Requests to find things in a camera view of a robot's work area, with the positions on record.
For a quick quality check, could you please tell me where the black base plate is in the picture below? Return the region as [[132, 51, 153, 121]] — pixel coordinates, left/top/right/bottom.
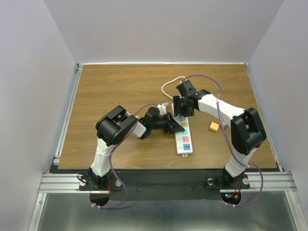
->
[[49, 169, 252, 202]]

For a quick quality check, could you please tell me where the yellow charger plug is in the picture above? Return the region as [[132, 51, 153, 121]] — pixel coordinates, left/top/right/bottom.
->
[[209, 122, 220, 132]]

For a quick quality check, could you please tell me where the brown pink charger plug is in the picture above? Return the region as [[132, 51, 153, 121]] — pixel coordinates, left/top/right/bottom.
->
[[219, 122, 229, 129]]

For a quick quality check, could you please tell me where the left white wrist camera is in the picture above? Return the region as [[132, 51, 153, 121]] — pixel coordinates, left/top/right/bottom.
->
[[157, 102, 169, 116]]

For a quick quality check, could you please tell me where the white power strip cord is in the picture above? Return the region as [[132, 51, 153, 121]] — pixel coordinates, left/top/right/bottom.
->
[[161, 76, 186, 99]]

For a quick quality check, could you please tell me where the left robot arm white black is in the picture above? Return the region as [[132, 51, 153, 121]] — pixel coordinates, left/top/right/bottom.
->
[[87, 105, 184, 190]]

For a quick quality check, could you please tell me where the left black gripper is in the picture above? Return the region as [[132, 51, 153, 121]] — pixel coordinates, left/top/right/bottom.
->
[[150, 112, 183, 134]]

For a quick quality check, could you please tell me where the white power strip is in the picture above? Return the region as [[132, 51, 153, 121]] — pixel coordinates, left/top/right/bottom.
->
[[172, 104, 193, 157]]

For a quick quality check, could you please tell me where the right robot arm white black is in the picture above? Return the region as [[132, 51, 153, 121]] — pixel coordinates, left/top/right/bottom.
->
[[173, 90, 267, 188]]

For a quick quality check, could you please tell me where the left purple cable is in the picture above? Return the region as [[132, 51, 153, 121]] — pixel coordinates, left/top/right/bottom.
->
[[90, 103, 162, 209]]

